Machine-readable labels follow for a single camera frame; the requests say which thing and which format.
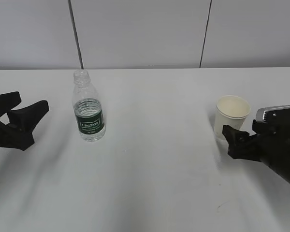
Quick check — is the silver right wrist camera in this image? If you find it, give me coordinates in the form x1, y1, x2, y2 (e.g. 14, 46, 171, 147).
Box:
255, 105, 290, 125

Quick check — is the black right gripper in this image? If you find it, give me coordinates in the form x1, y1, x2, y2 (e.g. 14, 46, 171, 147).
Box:
222, 120, 290, 184

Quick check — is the clear water bottle green label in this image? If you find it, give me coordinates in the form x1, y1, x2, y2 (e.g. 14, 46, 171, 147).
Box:
72, 70, 106, 142

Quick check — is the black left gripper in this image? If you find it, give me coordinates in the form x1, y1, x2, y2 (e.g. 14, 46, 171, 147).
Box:
0, 91, 49, 151

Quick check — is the white paper cup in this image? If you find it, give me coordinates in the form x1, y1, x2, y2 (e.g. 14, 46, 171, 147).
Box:
214, 95, 251, 140

